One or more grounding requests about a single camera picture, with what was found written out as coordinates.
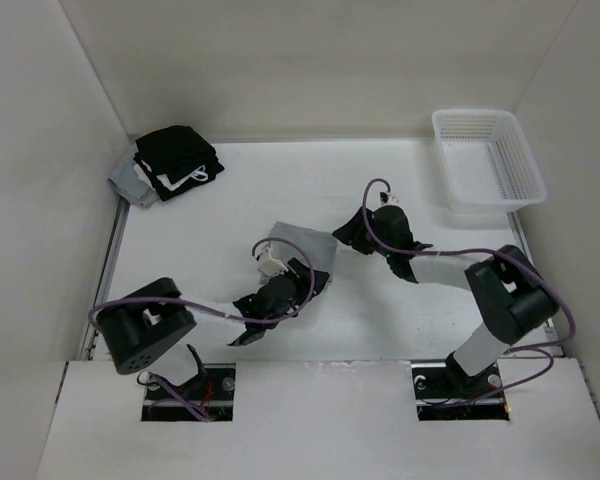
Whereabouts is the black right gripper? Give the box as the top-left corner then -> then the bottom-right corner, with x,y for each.
332,206 -> 393,257

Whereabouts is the grey tank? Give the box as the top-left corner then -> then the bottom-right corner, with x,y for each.
268,222 -> 337,289
108,155 -> 160,208

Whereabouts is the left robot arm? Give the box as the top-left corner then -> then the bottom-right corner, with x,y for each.
90,254 -> 331,375

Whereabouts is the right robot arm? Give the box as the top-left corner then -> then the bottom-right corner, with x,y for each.
332,206 -> 558,396

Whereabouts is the folded white tank top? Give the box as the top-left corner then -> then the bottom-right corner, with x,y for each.
133,163 -> 209,191

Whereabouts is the folded black tank top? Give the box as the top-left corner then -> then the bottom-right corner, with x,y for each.
134,125 -> 225,202

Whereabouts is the folded grey tank top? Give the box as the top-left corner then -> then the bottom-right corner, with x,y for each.
108,155 -> 160,208

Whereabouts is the white plastic basket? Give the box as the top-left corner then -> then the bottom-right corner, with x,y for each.
431,109 -> 547,215

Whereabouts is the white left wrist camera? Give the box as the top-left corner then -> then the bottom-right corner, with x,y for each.
256,247 -> 288,277

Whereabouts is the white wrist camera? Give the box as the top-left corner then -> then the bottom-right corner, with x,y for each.
379,192 -> 399,205
256,247 -> 288,277

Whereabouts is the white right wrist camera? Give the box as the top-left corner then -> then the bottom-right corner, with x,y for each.
379,192 -> 399,205

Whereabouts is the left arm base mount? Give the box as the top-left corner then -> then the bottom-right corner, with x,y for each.
136,364 -> 237,423

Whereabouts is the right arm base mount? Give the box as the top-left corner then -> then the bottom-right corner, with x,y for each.
411,362 -> 510,421

